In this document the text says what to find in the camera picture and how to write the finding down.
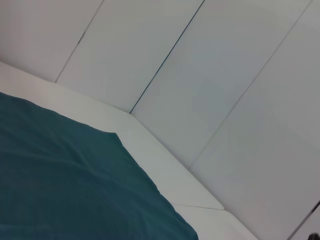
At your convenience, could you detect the teal blue shirt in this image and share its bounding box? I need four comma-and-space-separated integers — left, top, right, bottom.
0, 91, 200, 240

